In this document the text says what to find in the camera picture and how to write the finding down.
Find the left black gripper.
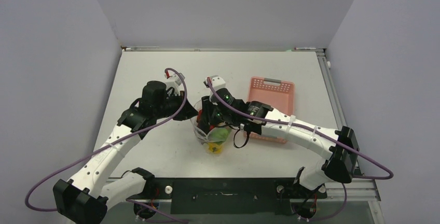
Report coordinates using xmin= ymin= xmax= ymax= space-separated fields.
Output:
xmin=154 ymin=91 xmax=198 ymax=121

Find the green lettuce head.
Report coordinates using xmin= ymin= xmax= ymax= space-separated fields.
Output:
xmin=207 ymin=128 xmax=231 ymax=144

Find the red cherry tomato bunch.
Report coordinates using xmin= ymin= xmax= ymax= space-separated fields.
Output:
xmin=196 ymin=109 xmax=211 ymax=133

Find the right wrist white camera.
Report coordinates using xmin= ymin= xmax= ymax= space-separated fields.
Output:
xmin=204 ymin=75 xmax=226 ymax=92

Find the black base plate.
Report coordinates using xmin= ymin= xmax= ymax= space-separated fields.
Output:
xmin=131 ymin=178 xmax=327 ymax=214

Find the yellow bell pepper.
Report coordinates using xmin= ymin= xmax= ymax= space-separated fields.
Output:
xmin=204 ymin=142 xmax=224 ymax=155

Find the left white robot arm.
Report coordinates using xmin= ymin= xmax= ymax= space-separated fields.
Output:
xmin=53 ymin=78 xmax=197 ymax=223

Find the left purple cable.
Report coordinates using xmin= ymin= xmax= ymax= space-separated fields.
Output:
xmin=24 ymin=67 xmax=188 ymax=213

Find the pink plastic basket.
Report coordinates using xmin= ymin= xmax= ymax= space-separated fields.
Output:
xmin=243 ymin=76 xmax=296 ymax=145

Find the purple cable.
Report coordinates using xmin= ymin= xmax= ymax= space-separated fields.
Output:
xmin=206 ymin=76 xmax=395 ymax=180
xmin=24 ymin=67 xmax=188 ymax=213

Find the aluminium table rail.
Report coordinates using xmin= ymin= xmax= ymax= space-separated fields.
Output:
xmin=316 ymin=48 xmax=380 ymax=202

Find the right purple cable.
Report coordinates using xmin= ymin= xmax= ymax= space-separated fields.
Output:
xmin=206 ymin=76 xmax=395 ymax=180

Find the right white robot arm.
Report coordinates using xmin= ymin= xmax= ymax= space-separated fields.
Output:
xmin=197 ymin=88 xmax=359 ymax=197

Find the clear zip top bag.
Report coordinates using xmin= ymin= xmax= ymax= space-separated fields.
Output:
xmin=190 ymin=96 xmax=232 ymax=155

